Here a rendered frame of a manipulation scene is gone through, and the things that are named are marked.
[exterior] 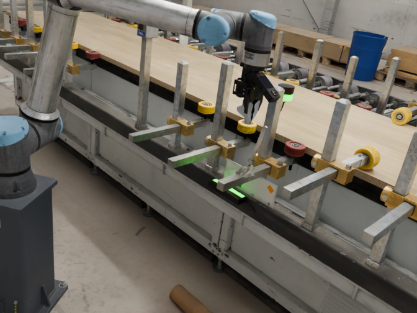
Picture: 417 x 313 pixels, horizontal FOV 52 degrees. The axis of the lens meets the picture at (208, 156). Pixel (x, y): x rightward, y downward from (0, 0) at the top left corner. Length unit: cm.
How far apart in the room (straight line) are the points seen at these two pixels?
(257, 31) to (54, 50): 75
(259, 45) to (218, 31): 18
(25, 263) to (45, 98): 66
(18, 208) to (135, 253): 90
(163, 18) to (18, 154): 76
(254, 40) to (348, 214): 76
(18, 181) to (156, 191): 106
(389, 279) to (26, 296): 140
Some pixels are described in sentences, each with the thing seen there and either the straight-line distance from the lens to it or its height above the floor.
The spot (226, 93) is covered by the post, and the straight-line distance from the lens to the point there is 170.
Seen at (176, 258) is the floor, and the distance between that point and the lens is 244.
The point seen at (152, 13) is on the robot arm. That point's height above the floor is 134.
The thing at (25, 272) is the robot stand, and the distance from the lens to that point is 193.
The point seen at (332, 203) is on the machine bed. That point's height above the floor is 72.
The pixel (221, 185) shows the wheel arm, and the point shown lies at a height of 85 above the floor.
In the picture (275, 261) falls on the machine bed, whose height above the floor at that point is 28.
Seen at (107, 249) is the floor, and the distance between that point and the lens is 247.
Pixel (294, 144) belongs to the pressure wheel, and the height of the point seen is 91.
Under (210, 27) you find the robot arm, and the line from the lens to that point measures 131.
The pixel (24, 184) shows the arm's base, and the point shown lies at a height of 65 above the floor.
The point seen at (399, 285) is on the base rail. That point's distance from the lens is 148.
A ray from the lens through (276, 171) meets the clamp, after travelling 158.
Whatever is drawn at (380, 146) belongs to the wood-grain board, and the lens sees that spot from 192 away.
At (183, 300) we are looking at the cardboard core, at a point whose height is 7.
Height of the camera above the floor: 153
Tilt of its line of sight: 25 degrees down
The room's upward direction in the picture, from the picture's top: 8 degrees clockwise
